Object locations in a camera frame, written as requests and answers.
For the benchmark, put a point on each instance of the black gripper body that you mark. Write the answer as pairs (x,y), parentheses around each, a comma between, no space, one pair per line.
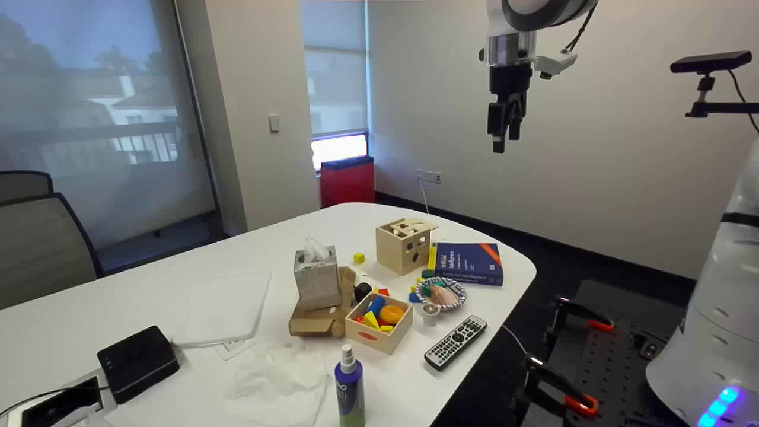
(511,82)

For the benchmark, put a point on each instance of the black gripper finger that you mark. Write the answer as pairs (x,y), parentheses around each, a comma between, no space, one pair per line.
(497,127)
(515,118)

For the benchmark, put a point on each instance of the small blue spray bottle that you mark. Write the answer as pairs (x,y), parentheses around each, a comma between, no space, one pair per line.
(349,392)

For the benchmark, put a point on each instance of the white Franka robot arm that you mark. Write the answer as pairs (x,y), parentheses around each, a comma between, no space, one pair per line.
(712,316)

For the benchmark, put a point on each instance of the blue hardcover book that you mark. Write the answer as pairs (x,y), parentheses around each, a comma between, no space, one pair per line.
(469,264)

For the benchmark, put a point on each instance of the yellow wooden bar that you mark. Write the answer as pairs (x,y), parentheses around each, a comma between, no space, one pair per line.
(431,256)

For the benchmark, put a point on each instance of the wooden shape sorter box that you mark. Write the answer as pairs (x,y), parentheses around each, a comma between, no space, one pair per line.
(399,249)

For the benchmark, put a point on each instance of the red bin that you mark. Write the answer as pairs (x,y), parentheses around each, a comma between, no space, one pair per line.
(346,182)

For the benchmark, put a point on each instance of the patterned plate with toys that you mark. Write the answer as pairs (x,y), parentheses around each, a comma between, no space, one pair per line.
(444,295)

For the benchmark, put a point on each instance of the small white cup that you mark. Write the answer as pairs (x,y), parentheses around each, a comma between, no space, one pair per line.
(429,312)

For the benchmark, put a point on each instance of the black orange clamp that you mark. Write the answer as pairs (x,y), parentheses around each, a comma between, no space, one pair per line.
(565,392)
(581,316)

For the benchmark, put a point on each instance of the small black block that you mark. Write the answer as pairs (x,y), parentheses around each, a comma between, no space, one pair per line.
(360,289)

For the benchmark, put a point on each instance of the black remote control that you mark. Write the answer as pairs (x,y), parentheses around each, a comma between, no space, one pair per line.
(455,343)

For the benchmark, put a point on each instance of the wooden tray of coloured blocks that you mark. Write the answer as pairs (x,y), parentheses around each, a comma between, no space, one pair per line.
(377,322)

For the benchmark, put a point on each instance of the grey tissue box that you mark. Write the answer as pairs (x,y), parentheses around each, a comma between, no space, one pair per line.
(315,276)

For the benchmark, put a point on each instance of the brown cardboard tray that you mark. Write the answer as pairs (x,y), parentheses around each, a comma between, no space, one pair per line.
(310,322)

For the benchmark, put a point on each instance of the white paper sheet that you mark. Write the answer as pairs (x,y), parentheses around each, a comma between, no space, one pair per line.
(225,308)

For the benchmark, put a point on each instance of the crumpled white tissue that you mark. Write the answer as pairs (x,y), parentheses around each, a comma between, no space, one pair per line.
(274,386)

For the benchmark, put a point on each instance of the black box device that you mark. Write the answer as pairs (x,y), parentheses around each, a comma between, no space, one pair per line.
(138,363)

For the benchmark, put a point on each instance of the grey office chair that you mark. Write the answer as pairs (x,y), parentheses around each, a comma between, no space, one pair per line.
(39,244)
(20,182)

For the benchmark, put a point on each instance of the table power hub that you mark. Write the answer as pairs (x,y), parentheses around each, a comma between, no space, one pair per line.
(59,403)

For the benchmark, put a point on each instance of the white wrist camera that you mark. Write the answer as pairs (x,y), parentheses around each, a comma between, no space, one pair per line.
(553,65)

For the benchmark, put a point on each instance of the white wall outlet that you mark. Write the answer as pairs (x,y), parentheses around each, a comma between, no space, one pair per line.
(429,177)

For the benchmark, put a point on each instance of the black camera on stand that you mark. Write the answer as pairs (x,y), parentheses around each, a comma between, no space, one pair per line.
(712,61)

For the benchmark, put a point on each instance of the white light switch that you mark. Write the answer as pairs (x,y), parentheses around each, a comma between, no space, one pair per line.
(274,122)

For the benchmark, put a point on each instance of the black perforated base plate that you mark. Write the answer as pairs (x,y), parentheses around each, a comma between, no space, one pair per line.
(623,357)

